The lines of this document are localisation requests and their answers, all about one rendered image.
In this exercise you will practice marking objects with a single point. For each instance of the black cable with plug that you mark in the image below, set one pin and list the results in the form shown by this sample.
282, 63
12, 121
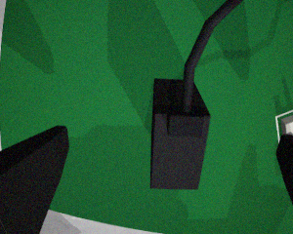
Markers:
181, 119

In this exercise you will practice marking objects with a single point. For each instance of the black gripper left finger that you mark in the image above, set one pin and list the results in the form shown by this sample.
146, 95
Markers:
30, 172

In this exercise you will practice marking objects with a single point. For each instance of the green circuit board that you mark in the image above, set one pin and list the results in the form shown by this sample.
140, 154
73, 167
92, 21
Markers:
89, 65

